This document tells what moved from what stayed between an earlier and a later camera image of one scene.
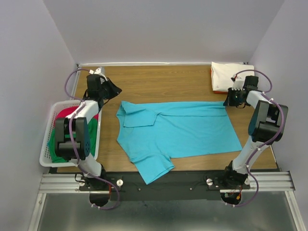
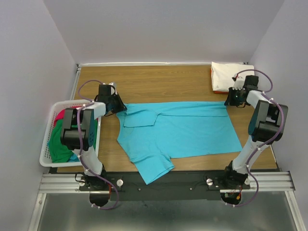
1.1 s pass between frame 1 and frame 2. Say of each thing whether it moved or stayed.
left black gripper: moved
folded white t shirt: stayed
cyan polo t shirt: stayed
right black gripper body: stayed
